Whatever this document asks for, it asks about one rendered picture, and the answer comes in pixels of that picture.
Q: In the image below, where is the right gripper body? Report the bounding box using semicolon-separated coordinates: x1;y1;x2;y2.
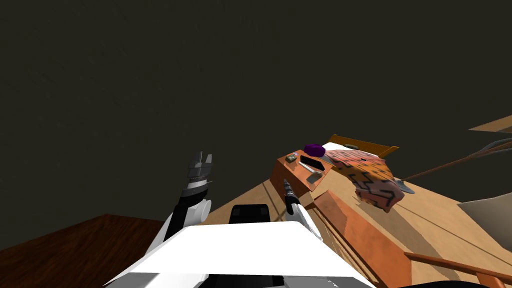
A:
282;178;301;206

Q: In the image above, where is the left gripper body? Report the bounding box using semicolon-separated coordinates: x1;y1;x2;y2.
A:
186;160;213;183

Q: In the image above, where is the orange wooden nightstand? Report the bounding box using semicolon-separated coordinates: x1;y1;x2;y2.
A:
269;149;335;200

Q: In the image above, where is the silver flat object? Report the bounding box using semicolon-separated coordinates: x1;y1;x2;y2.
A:
297;161;323;179

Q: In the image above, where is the purple rounded object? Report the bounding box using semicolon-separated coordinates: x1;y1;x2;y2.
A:
303;143;327;159

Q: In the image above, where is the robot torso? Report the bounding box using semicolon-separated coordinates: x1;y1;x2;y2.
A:
103;203;378;288

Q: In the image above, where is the orange wooden cabinet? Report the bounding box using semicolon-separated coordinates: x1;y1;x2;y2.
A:
313;189;413;288

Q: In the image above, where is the bed with patterned orange blanket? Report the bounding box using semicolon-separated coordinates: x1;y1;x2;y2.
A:
319;134;406;214

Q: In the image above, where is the dark brown wooden table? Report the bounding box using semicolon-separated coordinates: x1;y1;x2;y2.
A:
0;213;170;288

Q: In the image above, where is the wooden rail furniture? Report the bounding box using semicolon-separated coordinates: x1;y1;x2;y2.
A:
403;251;512;288

